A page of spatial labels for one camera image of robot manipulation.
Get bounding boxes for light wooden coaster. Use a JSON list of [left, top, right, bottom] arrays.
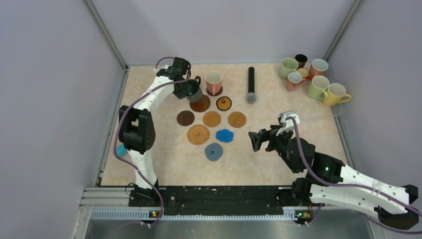
[[203, 111, 221, 127], [227, 112, 247, 128]]

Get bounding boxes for blue flower coaster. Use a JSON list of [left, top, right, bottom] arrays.
[[215, 129, 234, 143]]

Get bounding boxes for dark green mug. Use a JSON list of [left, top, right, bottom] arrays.
[[186, 76, 203, 103]]

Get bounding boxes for woven rattan coaster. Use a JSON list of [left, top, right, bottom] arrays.
[[187, 124, 210, 145]]

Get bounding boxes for black microphone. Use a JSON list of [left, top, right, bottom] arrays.
[[246, 67, 257, 104]]

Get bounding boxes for dark brown wooden coaster bottom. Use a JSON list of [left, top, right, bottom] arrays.
[[176, 111, 195, 126]]

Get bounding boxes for small yellow cup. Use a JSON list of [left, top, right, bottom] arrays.
[[297, 68, 309, 79]]

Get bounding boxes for light green mug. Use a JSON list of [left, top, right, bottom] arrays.
[[279, 57, 299, 80]]

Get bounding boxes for small pink cup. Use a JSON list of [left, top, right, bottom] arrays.
[[286, 72, 305, 92]]

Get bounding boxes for black cup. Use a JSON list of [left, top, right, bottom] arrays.
[[294, 54, 308, 69]]

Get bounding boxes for orange face coaster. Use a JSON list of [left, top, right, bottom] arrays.
[[216, 96, 232, 112]]

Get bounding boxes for pale green cup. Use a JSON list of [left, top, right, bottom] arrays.
[[308, 75, 330, 100]]

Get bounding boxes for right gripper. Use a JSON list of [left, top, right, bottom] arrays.
[[249, 124, 300, 173]]

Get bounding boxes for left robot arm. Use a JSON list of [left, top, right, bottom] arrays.
[[115, 57, 199, 206]]

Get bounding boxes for grey blue coaster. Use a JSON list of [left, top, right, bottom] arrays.
[[205, 143, 223, 162]]

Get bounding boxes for yellow mug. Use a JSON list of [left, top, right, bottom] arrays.
[[323, 83, 352, 107]]

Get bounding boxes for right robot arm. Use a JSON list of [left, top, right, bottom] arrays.
[[248, 125, 421, 231]]

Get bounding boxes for brown ringed wooden coaster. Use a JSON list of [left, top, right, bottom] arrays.
[[190, 95, 211, 113]]

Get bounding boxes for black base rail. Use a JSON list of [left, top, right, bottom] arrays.
[[128, 186, 317, 216]]

